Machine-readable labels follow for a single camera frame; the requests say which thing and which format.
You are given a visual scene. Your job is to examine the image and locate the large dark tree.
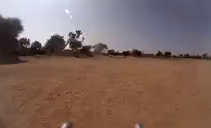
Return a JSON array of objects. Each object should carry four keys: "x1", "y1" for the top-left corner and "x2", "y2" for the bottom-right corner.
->
[{"x1": 0, "y1": 13, "x2": 25, "y2": 64}]

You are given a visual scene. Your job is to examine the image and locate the row of trees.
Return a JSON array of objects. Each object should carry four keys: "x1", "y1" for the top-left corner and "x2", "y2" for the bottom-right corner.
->
[{"x1": 18, "y1": 29, "x2": 109, "y2": 58}]

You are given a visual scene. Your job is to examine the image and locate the robot's own part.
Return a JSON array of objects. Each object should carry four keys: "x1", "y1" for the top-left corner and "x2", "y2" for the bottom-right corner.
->
[
  {"x1": 134, "y1": 122, "x2": 146, "y2": 128},
  {"x1": 60, "y1": 121, "x2": 74, "y2": 128}
]

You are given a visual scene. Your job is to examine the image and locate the row of low bushes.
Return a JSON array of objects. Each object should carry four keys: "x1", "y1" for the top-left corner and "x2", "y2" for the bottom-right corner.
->
[{"x1": 106, "y1": 49, "x2": 211, "y2": 61}]

